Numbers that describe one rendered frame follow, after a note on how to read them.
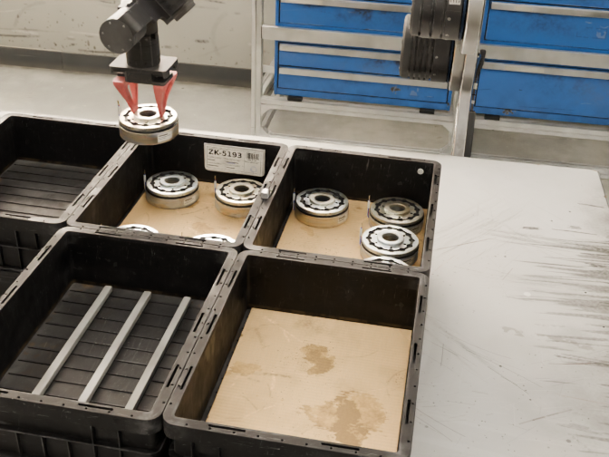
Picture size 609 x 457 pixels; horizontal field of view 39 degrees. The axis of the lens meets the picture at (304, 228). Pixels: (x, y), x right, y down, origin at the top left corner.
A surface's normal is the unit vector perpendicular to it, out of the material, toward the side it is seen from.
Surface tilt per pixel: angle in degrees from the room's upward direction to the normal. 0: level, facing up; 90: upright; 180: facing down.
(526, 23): 90
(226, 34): 90
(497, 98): 90
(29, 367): 0
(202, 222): 0
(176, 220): 0
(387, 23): 90
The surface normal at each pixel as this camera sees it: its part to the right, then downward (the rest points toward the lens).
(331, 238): 0.04, -0.86
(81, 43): -0.15, 0.50
